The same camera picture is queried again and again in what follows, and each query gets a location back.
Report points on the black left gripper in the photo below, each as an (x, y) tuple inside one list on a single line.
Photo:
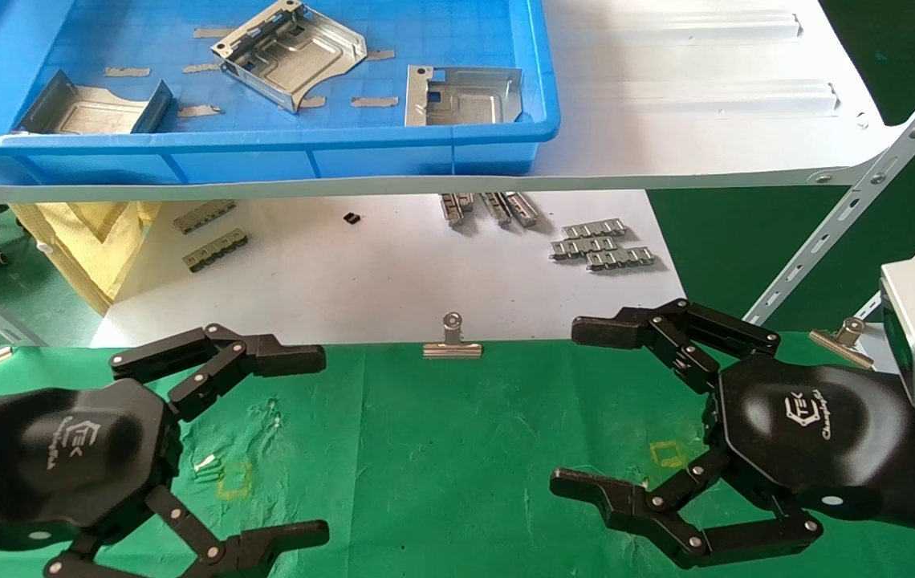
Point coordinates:
[(64, 457)]

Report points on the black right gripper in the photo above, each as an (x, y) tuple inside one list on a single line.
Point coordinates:
[(819, 433)]

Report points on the silver sheet metal bracket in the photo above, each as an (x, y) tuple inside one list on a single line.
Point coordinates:
[(92, 112), (465, 104), (305, 56)]

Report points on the grey connector strip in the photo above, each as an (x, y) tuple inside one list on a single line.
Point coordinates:
[(215, 250), (205, 216)]

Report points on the green table cloth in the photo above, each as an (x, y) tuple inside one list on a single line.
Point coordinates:
[(441, 466)]

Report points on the yellow cloth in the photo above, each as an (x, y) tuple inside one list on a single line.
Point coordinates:
[(80, 249)]

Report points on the blue plastic bin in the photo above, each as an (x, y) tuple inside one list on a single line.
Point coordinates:
[(265, 156)]

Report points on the white shelf board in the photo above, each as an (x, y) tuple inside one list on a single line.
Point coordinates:
[(706, 120)]

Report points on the beige tape strip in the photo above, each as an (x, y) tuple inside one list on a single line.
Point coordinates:
[(382, 55), (199, 111), (127, 71), (201, 68), (211, 33), (315, 102), (375, 102)]

